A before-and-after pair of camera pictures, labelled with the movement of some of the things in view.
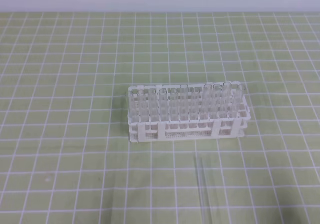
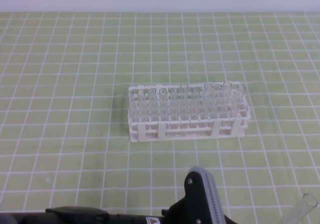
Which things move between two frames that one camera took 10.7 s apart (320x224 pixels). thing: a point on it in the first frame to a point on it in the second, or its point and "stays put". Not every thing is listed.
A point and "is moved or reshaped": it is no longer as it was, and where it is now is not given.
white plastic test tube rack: (183, 112) stays put
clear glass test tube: (205, 208) is moved or reshaped
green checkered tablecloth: (65, 155) stays put
